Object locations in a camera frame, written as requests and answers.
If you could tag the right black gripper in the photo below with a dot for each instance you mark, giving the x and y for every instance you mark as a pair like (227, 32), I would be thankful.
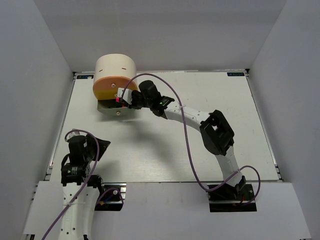
(133, 105)

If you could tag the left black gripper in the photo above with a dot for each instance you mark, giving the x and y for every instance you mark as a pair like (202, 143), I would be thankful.
(103, 145)

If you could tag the grey bottom drawer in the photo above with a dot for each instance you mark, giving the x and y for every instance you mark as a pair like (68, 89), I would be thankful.
(111, 107)

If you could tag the pink top drawer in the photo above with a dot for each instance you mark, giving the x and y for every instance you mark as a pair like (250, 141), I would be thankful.
(111, 83)

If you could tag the yellow drawer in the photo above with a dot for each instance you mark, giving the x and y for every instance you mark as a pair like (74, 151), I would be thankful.
(107, 94)

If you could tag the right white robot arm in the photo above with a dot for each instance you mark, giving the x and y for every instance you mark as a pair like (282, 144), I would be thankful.
(216, 133)

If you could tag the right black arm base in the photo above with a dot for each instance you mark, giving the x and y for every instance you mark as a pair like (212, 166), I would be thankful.
(222, 202)

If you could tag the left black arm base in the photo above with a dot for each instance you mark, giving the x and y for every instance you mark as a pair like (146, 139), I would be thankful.
(113, 194)

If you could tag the cream round drawer cabinet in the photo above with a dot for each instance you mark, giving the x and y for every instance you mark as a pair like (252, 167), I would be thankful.
(114, 65)

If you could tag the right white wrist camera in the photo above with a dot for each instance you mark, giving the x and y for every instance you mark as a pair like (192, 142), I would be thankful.
(125, 95)

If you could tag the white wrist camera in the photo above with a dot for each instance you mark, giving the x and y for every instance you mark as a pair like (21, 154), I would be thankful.
(71, 134)
(125, 95)

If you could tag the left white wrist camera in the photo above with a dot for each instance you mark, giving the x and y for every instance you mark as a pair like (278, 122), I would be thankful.
(71, 134)

